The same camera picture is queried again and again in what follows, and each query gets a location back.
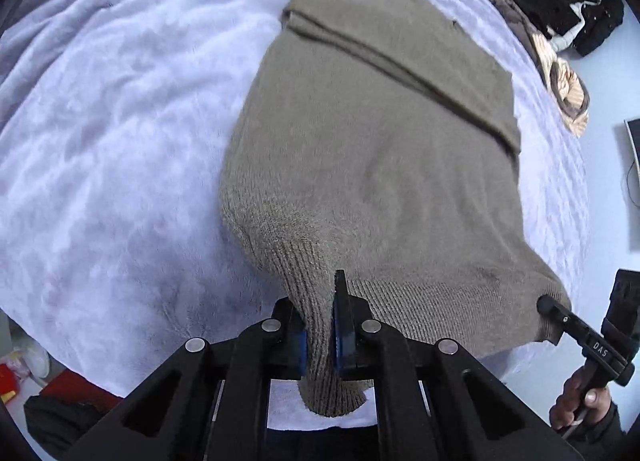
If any black bag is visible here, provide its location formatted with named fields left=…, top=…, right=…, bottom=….
left=23, top=390, right=126, bottom=459

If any lavender fleece blanket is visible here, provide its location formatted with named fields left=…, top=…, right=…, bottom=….
left=0, top=0, right=592, bottom=433

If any person's right forearm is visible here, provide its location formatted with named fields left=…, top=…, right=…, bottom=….
left=564, top=393, right=627, bottom=453

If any thin black cable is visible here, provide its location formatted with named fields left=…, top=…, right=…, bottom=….
left=620, top=165, right=640, bottom=204

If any black and white jacket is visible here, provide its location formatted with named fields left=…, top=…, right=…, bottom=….
left=510, top=0, right=626, bottom=58

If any dark flat monitor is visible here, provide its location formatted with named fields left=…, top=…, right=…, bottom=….
left=624, top=118, right=640, bottom=168

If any white bowl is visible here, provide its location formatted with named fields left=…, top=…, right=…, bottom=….
left=24, top=345, right=52, bottom=383

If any red and yellow packet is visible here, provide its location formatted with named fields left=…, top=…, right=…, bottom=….
left=0, top=362, right=22, bottom=406

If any red cloth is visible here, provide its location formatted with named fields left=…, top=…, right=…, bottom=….
left=39, top=368, right=123, bottom=401

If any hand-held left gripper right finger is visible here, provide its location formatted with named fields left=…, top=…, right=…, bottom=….
left=332, top=270, right=577, bottom=461

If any olive brown knit sweater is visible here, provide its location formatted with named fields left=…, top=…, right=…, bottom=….
left=219, top=0, right=573, bottom=418

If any brown fleece striped garment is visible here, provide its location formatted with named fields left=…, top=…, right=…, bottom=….
left=446, top=0, right=591, bottom=138

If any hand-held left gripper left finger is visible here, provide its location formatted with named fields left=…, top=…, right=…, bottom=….
left=65, top=297, right=307, bottom=461

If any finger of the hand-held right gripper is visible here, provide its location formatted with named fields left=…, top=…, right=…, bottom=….
left=537, top=294, right=591, bottom=345

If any person's right hand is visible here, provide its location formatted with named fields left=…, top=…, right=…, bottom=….
left=549, top=370, right=613, bottom=431

